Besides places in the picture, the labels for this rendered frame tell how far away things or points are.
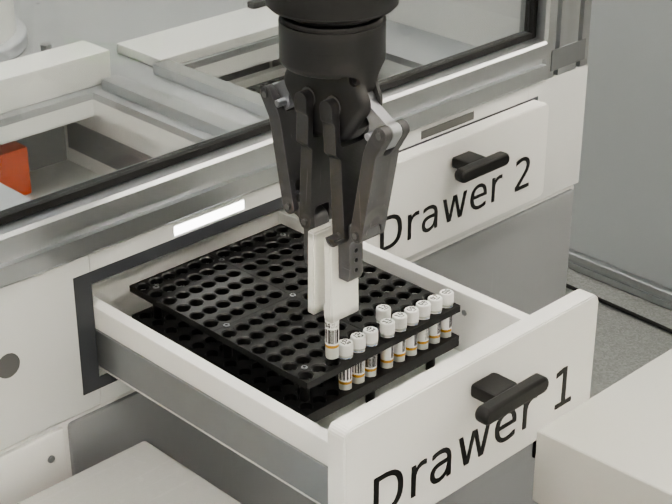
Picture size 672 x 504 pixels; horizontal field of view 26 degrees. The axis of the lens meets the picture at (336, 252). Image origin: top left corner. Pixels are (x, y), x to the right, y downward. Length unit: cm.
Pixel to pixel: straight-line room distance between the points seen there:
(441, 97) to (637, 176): 166
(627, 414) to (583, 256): 204
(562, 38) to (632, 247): 160
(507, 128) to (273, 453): 56
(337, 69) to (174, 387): 32
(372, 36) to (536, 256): 73
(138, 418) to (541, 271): 59
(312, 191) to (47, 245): 24
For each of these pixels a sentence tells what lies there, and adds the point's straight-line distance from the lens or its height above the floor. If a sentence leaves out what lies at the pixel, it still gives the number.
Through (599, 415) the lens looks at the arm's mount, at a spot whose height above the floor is 83.
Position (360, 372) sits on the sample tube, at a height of 88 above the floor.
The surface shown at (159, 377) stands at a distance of 119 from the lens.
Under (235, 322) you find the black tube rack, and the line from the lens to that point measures 119.
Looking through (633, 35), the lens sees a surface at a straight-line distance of 303.
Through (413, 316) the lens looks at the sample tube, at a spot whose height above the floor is 91.
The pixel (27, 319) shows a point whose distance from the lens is 120.
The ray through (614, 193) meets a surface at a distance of 316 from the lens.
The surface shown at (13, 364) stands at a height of 87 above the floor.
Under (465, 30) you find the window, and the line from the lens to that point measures 150.
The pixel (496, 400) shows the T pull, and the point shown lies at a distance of 107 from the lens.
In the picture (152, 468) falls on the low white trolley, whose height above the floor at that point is 76.
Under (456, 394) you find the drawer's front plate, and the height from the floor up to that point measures 91.
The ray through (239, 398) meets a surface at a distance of 112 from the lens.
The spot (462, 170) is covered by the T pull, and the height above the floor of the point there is 91.
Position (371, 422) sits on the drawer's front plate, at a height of 92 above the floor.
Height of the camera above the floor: 148
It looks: 27 degrees down
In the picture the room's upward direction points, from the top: straight up
